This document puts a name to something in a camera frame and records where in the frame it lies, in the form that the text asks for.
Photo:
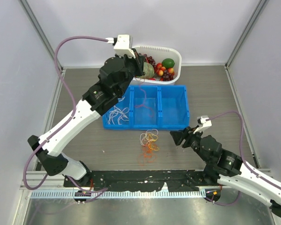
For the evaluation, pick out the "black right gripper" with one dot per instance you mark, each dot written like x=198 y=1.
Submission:
x=178 y=136

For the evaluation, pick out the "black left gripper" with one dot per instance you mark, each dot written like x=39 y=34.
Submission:
x=138 y=62

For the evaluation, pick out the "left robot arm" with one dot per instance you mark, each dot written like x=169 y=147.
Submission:
x=114 y=78

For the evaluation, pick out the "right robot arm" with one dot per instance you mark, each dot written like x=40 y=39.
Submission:
x=227 y=168

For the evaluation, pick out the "green melon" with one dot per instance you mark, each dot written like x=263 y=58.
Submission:
x=148 y=71

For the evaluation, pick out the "red grape bunch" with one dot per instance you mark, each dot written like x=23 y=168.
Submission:
x=149 y=59

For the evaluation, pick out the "right blue bin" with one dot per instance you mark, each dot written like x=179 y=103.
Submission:
x=174 y=107

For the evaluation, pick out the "red yellow peaches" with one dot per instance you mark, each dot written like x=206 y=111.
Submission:
x=164 y=74

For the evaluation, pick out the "white plastic basket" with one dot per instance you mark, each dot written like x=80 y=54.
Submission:
x=159 y=54

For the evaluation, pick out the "green mango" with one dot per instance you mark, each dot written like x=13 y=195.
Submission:
x=168 y=63

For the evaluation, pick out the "left blue bin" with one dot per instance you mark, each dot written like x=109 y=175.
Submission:
x=117 y=118

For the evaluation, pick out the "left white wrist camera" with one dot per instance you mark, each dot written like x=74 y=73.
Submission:
x=122 y=45

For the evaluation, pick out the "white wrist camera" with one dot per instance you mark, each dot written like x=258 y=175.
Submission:
x=122 y=45
x=204 y=122

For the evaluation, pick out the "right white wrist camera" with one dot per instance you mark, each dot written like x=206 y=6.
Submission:
x=204 y=122

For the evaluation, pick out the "white slotted cable duct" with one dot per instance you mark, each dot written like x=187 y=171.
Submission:
x=77 y=194

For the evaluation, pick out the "aluminium frame rail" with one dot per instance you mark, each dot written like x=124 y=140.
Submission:
x=51 y=182

